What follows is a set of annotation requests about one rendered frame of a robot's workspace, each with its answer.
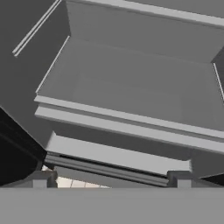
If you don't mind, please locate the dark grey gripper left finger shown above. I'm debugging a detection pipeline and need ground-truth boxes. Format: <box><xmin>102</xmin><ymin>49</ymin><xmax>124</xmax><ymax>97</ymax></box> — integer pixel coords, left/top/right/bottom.
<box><xmin>2</xmin><ymin>169</ymin><xmax>59</xmax><ymax>189</ymax></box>

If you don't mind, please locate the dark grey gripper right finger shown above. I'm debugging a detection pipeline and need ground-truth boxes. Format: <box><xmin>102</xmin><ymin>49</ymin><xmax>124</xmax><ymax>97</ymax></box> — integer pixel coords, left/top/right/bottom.
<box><xmin>166</xmin><ymin>170</ymin><xmax>219</xmax><ymax>189</ymax></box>

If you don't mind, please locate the thin grey fridge shelf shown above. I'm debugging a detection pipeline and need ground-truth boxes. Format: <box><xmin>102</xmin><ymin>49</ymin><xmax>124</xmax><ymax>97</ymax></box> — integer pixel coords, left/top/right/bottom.
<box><xmin>65</xmin><ymin>0</ymin><xmax>224</xmax><ymax>30</ymax></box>

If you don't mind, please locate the grey fridge drawer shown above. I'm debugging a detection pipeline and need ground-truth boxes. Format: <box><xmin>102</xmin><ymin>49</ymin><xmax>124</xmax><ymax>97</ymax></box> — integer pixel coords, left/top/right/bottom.
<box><xmin>44</xmin><ymin>131</ymin><xmax>194</xmax><ymax>188</ymax></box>

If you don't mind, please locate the grey fridge door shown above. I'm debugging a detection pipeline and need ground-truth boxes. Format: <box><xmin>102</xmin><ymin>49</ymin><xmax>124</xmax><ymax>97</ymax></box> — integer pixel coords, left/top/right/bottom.
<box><xmin>0</xmin><ymin>0</ymin><xmax>72</xmax><ymax>150</ymax></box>

